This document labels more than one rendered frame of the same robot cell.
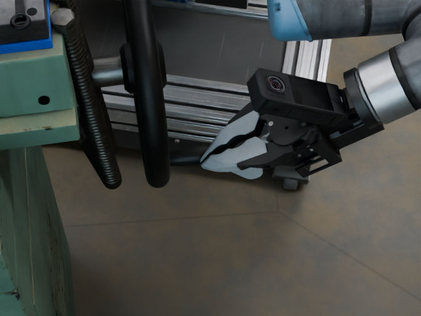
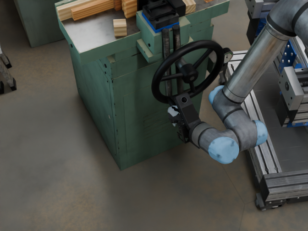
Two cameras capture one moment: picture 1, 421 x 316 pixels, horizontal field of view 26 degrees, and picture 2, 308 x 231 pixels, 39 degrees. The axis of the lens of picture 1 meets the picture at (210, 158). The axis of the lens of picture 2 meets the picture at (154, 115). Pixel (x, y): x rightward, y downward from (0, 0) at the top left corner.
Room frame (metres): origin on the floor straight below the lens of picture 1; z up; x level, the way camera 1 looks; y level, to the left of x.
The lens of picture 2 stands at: (0.24, -0.84, 1.97)
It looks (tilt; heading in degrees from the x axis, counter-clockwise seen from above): 54 degrees down; 70
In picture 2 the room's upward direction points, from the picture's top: 1 degrees clockwise
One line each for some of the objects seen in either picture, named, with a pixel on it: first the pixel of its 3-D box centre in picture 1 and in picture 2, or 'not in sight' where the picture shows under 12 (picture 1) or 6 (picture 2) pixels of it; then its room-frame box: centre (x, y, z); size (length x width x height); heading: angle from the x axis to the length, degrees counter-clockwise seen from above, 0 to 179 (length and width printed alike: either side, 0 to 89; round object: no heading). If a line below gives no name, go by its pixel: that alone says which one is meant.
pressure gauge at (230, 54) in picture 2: not in sight; (224, 56); (0.92, 0.25, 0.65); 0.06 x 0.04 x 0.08; 9
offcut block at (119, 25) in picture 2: not in sight; (119, 27); (0.50, 0.26, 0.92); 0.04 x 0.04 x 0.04; 79
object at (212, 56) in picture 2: not in sight; (213, 57); (0.92, 0.32, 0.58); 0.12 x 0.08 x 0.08; 99
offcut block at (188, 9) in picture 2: not in sight; (188, 4); (0.76, 0.30, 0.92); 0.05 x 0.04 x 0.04; 93
